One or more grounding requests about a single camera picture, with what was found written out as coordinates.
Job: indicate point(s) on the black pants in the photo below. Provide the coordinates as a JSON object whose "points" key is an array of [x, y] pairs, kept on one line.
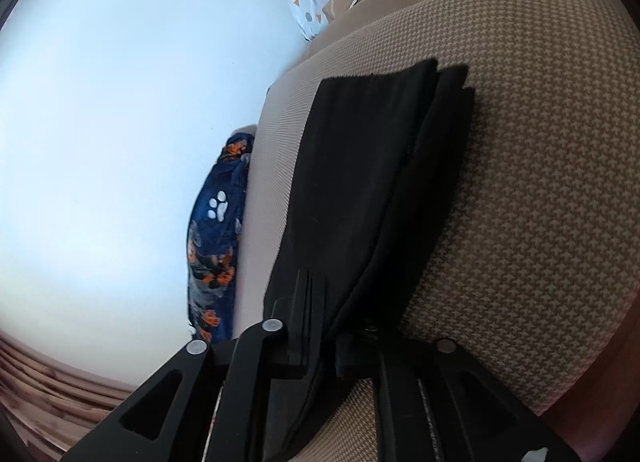
{"points": [[360, 182]]}

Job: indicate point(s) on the blue patterned pillow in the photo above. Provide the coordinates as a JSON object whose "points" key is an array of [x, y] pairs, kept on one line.
{"points": [[215, 192]]}

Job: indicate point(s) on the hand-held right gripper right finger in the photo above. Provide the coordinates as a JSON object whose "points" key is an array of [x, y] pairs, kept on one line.
{"points": [[350, 357]]}

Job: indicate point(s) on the beige woven bed cover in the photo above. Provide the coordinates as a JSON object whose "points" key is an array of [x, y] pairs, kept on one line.
{"points": [[525, 142]]}

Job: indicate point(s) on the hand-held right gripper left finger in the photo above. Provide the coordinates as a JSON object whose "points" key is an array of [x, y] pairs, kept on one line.
{"points": [[299, 337]]}

